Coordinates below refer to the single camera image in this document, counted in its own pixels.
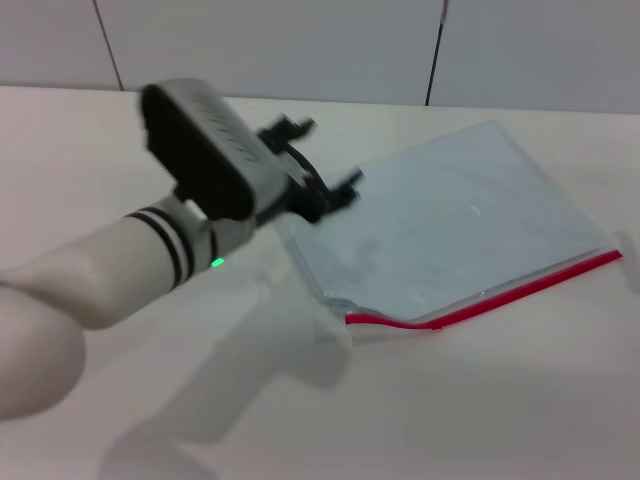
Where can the clear document bag red zipper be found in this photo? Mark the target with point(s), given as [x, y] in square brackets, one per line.
[450, 215]

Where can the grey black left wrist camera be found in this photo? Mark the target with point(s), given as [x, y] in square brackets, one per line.
[200, 150]

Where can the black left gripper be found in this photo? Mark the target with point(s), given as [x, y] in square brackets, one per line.
[307, 197]

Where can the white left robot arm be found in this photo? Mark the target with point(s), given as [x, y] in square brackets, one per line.
[100, 280]

